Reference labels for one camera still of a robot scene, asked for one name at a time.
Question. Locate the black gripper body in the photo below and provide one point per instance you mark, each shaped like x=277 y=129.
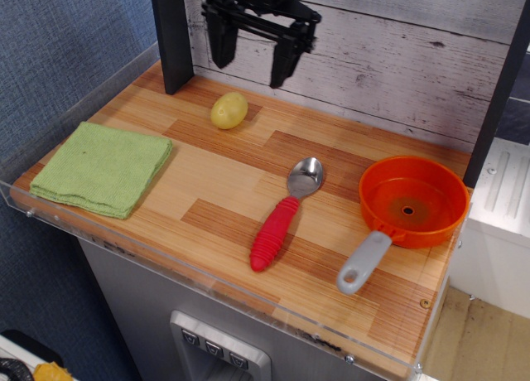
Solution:
x=271 y=19

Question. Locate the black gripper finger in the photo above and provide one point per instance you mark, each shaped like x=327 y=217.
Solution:
x=223 y=37
x=286 y=55

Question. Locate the yellow potato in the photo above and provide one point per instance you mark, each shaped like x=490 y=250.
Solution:
x=229 y=110

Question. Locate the green folded towel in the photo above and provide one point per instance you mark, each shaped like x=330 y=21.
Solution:
x=102 y=170

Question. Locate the grey toy fridge front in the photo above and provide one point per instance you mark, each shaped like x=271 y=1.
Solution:
x=142 y=299

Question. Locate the white side counter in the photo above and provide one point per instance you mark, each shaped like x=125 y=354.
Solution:
x=491 y=261

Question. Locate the silver dispenser button panel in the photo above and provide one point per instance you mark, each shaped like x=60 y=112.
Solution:
x=208 y=353

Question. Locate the clear acrylic table guard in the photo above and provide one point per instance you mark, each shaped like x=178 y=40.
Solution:
x=199 y=218

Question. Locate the yellow object at corner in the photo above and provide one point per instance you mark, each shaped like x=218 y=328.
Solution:
x=51 y=372

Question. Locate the spoon with red handle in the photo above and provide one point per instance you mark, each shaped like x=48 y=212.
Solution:
x=304 y=179

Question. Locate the orange pot with grey handle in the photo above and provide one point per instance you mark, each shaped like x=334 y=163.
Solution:
x=411 y=202

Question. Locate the dark right post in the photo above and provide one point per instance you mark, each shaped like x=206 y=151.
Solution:
x=513 y=61

